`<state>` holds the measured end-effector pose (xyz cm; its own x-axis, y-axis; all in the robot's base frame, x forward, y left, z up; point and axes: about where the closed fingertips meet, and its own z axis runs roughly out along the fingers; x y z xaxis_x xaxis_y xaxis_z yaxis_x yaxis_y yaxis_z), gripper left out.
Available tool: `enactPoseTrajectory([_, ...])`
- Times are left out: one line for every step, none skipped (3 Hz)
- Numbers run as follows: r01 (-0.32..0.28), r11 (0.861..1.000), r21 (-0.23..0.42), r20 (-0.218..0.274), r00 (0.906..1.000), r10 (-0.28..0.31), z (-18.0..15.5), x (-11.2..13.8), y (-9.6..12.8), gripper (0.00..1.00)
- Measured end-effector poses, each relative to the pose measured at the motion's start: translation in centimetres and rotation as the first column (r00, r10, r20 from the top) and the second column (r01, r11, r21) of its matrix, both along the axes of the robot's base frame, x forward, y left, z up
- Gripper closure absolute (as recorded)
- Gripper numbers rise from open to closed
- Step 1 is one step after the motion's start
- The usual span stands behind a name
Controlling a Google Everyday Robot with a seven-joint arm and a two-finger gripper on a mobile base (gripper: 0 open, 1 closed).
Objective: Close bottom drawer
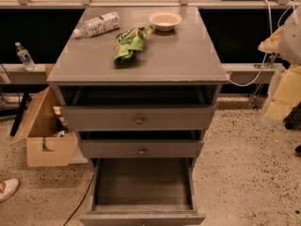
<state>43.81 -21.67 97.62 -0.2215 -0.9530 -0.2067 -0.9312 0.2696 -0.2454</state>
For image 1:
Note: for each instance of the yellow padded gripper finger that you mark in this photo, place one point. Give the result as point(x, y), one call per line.
point(271, 44)

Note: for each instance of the grey bottom drawer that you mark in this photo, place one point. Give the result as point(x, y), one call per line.
point(142, 192)

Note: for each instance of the grey drawer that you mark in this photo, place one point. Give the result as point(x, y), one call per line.
point(134, 144)
point(138, 108)
point(142, 192)

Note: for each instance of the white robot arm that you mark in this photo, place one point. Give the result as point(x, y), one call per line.
point(286, 40)

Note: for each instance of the grey top drawer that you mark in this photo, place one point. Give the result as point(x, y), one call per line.
point(138, 108)

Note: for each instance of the grey wooden drawer cabinet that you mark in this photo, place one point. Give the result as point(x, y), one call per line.
point(184, 56)

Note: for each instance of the grey middle drawer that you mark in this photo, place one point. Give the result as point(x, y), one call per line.
point(134, 144)

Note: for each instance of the metal stand pole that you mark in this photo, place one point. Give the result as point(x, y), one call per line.
point(268, 63)

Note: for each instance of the white round bowl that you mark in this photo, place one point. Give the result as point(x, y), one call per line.
point(165, 21)

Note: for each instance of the green chip bag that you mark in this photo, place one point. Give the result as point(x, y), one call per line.
point(129, 43)

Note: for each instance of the lying clear plastic bottle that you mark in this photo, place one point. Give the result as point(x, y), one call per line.
point(97, 26)

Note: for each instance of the open cardboard box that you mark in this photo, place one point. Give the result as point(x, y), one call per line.
point(39, 129)

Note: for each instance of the standing clear water bottle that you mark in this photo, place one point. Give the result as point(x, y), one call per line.
point(25, 57)

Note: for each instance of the white orange sneaker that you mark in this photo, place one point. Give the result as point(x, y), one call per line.
point(8, 188)

